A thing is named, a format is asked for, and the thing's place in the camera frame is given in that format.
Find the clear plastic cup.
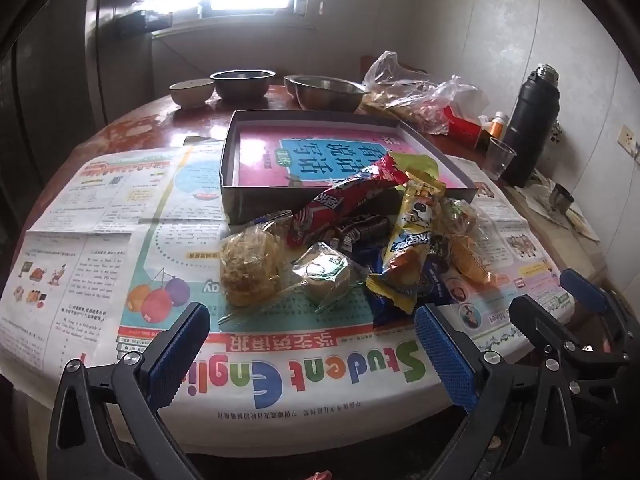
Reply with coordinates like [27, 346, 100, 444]
[484, 137, 517, 181]

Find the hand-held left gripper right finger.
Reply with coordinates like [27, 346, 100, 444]
[415, 304, 591, 480]

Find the green yellow snack packet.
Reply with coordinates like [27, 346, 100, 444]
[387, 151, 442, 183]

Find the blue cookie packet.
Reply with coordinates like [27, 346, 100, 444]
[425, 255, 463, 306]
[367, 280, 431, 328]

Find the wall socket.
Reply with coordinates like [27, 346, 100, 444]
[617, 125, 640, 158]

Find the clear plastic bag with food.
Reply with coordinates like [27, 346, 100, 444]
[362, 51, 491, 136]

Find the large steel bowl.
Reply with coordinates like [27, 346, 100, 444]
[289, 75, 370, 113]

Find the orange snack clear wrapper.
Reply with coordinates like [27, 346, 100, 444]
[444, 199, 483, 241]
[450, 235, 496, 286]

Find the red tissue box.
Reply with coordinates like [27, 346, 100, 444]
[442, 102, 493, 148]

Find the red snack packet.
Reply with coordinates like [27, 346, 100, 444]
[286, 152, 408, 248]

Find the dark refrigerator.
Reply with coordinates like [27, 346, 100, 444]
[0, 0, 156, 133]

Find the crumpled white paper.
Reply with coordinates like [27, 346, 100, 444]
[525, 170, 601, 243]

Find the small metal cup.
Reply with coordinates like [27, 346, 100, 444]
[550, 184, 576, 221]

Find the large round pastry clear wrapper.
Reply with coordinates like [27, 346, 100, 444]
[218, 220, 293, 308]

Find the small steel bowl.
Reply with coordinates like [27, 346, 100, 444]
[210, 69, 277, 102]

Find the black thermos bottle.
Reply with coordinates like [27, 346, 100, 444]
[501, 63, 561, 188]

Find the dark chocolate bar packet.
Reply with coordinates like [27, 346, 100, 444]
[332, 212, 393, 253]

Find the grey cardboard box pink print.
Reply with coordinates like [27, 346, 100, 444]
[220, 109, 479, 224]

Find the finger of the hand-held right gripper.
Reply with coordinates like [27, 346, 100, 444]
[559, 268, 640, 356]
[507, 294, 631, 396]

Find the small pastry green label wrapper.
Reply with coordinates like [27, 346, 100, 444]
[290, 242, 368, 313]

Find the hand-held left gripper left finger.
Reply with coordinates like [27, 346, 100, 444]
[47, 302, 211, 480]

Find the small ceramic bowl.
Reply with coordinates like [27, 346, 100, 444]
[169, 78, 216, 109]

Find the printed newspaper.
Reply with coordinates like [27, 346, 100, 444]
[0, 147, 576, 453]

